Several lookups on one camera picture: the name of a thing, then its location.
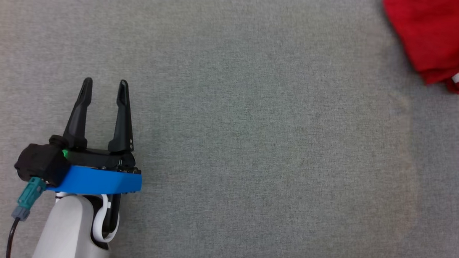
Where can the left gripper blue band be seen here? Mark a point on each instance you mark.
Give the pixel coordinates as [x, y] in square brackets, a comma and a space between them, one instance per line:
[98, 179]

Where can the red mesh garment striped trim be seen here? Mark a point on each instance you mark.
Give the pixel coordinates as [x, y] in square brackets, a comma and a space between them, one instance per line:
[435, 33]

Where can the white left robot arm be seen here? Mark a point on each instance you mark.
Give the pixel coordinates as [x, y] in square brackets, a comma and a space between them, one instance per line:
[69, 230]

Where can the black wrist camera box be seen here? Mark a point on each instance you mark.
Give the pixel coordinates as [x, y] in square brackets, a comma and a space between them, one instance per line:
[39, 162]

